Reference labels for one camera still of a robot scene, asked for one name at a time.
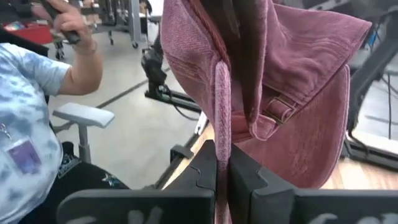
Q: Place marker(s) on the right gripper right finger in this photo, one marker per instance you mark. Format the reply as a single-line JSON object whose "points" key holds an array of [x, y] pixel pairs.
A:
{"points": [[311, 207]]}

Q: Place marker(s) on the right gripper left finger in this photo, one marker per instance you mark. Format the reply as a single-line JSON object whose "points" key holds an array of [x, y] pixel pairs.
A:
{"points": [[140, 207]]}

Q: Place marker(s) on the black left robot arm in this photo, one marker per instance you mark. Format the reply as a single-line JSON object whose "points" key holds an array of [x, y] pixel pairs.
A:
{"points": [[367, 74]]}

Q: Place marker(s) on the black floor-standing robot arm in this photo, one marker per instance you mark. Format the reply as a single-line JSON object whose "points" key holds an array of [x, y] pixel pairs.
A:
{"points": [[154, 71]]}

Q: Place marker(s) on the grey chair armrest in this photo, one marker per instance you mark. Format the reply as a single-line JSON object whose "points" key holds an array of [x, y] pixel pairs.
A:
{"points": [[84, 113]]}

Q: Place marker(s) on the purple name badge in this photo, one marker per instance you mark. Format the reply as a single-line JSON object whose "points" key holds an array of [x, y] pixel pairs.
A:
{"points": [[25, 157]]}

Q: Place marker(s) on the person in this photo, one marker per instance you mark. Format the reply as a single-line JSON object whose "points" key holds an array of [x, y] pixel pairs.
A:
{"points": [[25, 102]]}

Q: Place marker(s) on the grey metal cart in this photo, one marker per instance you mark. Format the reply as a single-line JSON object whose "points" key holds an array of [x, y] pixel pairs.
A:
{"points": [[135, 21]]}

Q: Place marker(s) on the person's hand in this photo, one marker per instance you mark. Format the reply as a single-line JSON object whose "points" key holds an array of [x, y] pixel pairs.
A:
{"points": [[71, 21]]}

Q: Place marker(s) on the red plastic bin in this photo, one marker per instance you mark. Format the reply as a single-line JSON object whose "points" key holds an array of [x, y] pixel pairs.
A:
{"points": [[34, 34]]}

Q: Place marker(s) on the silver aluminium rail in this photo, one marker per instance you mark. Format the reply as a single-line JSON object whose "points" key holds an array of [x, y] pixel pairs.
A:
{"points": [[201, 124]]}

